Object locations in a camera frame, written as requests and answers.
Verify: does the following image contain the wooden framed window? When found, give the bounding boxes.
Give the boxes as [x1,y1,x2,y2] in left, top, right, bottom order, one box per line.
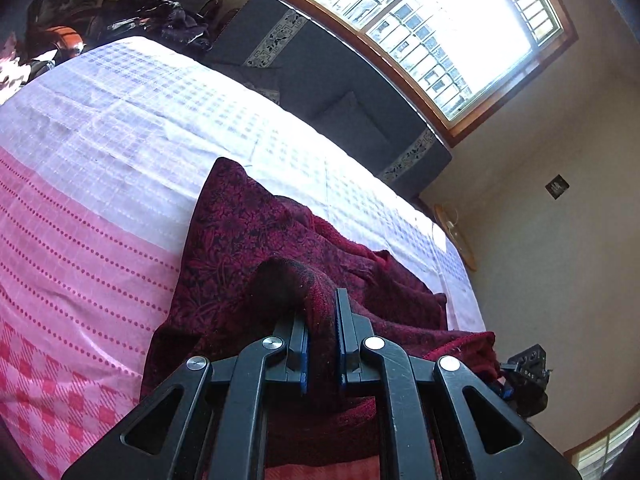
[283,0,577,146]

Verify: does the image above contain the pink white bedspread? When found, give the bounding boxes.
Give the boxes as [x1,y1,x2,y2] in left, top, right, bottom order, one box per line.
[1,37,485,479]

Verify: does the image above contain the maroon floral garment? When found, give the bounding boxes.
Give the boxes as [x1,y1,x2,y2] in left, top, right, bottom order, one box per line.
[141,158,500,468]

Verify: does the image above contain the wall switch plate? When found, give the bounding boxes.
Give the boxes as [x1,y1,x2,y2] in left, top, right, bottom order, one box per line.
[544,174,570,200]

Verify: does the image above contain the dark grey headboard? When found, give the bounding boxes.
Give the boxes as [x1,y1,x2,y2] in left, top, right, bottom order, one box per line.
[204,0,452,200]

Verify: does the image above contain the grey pillow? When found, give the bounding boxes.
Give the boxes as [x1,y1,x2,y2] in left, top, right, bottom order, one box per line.
[311,92,390,167]

